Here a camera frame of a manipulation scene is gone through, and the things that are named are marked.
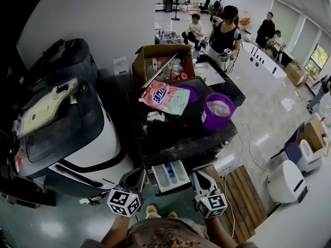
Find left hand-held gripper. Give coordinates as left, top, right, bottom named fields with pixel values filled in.
left=106, top=167, right=147, bottom=218

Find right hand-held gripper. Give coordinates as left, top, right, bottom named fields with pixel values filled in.
left=192, top=170, right=228, bottom=219

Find person's left forearm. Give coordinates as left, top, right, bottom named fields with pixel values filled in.
left=100, top=214, right=131, bottom=245

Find person's right forearm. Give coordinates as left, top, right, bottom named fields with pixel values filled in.
left=203, top=215, right=232, bottom=242

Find pink teal detergent bag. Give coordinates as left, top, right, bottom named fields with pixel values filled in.
left=138, top=80, right=191, bottom=117

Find large open cardboard box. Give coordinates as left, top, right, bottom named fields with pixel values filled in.
left=296, top=115, right=330, bottom=153

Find cluttered open cardboard box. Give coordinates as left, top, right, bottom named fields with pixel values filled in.
left=131, top=44, right=196, bottom=88

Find person's left shoe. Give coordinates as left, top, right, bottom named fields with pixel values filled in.
left=146, top=204, right=159, bottom=220

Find wooden slat platform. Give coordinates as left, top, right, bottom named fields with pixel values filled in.
left=204, top=164, right=268, bottom=244

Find white paper scraps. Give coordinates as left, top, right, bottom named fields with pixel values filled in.
left=79, top=196, right=99, bottom=207

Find black front-load washing machine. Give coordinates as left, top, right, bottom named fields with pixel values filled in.
left=127, top=76, right=238, bottom=181

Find white black top-load washing machine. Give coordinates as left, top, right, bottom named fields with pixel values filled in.
left=12, top=79, right=135, bottom=199

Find person's brown shirt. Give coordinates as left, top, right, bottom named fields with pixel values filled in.
left=80, top=217, right=259, bottom=248

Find purple bucket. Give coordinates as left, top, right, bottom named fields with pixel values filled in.
left=201, top=92, right=236, bottom=132

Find white crumpled tissue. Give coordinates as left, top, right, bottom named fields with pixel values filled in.
left=146, top=111, right=166, bottom=122

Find blue chair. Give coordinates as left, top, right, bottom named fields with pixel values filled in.
left=270, top=121, right=306, bottom=169

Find purple lid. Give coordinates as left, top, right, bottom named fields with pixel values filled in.
left=178, top=84, right=200, bottom=103

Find black sink counter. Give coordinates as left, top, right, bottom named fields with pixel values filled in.
left=193, top=53, right=246, bottom=108

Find white sink basin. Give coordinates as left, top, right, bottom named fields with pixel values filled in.
left=194, top=61, right=226, bottom=87

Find red plastic parts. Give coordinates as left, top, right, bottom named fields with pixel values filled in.
left=178, top=62, right=195, bottom=81

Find white paper sheet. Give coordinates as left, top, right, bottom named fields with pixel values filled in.
left=280, top=97, right=296, bottom=112

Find long metal rod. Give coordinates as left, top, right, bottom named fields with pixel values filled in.
left=141, top=52, right=178, bottom=88

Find cream plastic panel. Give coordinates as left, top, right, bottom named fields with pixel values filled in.
left=12, top=76, right=80, bottom=140

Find small white appliance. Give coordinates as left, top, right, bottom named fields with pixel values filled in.
left=113, top=56, right=131, bottom=79

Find clear plastic bottle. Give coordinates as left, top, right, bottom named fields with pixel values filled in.
left=144, top=57, right=182, bottom=81

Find white bathtub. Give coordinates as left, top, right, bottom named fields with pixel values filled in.
left=236, top=41, right=288, bottom=87

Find dark grey appliance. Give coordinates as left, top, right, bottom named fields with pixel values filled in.
left=31, top=37, right=98, bottom=84

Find sealed brown cardboard box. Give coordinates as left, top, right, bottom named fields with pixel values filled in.
left=284, top=62, right=309, bottom=88

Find cluttered grey table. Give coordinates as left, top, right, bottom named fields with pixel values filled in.
left=155, top=29, right=185, bottom=46

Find window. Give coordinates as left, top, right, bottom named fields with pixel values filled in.
left=304, top=44, right=330, bottom=80

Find black office chair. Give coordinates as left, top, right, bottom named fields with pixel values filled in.
left=199, top=0, right=212, bottom=15

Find white cable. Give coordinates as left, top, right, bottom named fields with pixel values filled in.
left=236, top=122, right=273, bottom=173
left=223, top=164, right=237, bottom=239

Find wooden shelter frame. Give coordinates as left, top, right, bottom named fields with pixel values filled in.
left=0, top=187, right=56, bottom=208

